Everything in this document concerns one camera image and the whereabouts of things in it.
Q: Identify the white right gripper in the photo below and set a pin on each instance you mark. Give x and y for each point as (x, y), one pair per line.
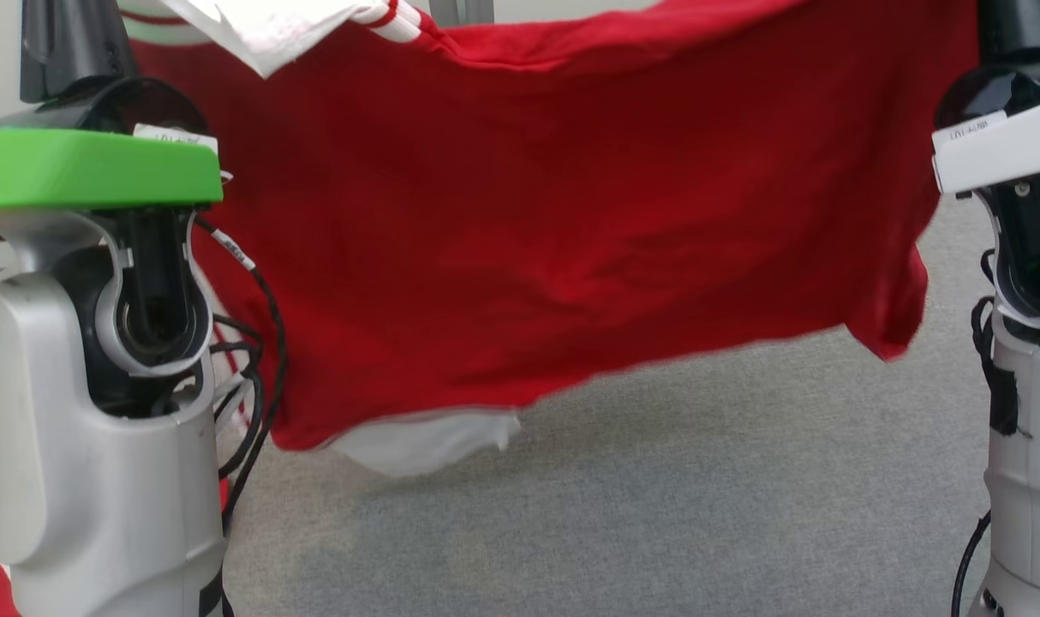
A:
(1008, 146)

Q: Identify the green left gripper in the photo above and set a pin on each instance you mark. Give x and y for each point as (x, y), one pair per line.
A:
(83, 167)

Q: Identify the red shirt with white trim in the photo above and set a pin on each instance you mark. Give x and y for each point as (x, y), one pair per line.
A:
(528, 214)

